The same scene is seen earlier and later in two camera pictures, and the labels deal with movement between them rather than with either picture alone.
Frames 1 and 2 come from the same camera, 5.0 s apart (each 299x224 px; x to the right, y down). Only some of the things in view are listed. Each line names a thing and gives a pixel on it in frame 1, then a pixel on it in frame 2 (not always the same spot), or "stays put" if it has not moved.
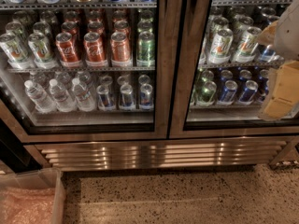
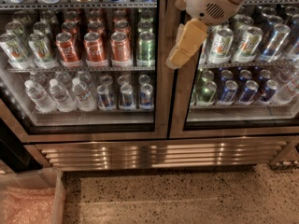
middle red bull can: x=126 y=101 stays put
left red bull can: x=105 y=101 stays put
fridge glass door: x=85 y=63 stays put
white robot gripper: x=289 y=35 -> x=207 y=4
